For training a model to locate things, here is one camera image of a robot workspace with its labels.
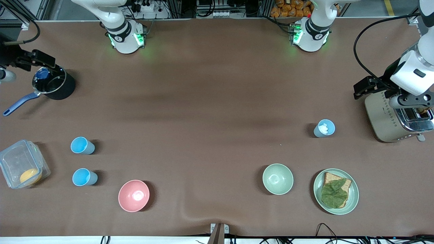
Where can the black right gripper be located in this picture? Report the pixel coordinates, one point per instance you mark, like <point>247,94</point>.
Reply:
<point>9,54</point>

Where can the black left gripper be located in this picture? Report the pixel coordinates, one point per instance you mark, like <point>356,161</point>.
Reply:
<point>386,80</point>

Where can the white filling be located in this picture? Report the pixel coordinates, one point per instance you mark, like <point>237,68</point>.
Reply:
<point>324,128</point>

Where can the blue cup with white filling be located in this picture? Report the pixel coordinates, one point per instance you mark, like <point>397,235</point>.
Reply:
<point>320,131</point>

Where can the blue plastic cup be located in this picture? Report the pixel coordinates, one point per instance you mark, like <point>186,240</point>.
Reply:
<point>83,177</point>
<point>81,145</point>

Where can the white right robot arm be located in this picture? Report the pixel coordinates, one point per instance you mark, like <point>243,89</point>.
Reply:
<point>122,32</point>

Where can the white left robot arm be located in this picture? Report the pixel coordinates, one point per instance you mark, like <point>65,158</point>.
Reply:
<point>412,73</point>

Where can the glass pot lid blue knob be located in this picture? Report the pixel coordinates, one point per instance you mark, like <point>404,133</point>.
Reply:
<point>51,83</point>

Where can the beige and steel toaster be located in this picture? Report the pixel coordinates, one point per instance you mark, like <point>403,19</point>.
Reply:
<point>381,122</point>

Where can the brown toast slice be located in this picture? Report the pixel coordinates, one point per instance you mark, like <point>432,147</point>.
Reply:
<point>425,110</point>

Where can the brown bread slice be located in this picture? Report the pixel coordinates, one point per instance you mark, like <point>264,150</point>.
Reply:
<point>346,184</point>

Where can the pile of orange buns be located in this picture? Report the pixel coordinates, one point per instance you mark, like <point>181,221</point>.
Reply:
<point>291,8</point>

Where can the clear plastic food container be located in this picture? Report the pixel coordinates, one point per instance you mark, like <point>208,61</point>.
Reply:
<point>18,162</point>

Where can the pale green plate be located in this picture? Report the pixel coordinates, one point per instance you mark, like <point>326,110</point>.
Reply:
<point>352,196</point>

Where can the green lettuce leaf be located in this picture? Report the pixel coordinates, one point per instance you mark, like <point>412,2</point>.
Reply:
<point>334,194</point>

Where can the white power strip with plugs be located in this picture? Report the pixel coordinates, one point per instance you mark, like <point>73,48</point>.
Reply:
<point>146,6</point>

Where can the orange fruit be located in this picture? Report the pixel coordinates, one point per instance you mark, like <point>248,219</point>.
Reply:
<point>30,175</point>

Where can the pale green bowl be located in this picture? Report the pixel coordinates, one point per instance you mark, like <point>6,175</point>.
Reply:
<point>278,179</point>

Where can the white socket strip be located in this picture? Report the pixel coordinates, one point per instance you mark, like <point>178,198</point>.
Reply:
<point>222,14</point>

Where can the pink bowl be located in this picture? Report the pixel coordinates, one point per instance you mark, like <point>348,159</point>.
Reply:
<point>134,196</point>

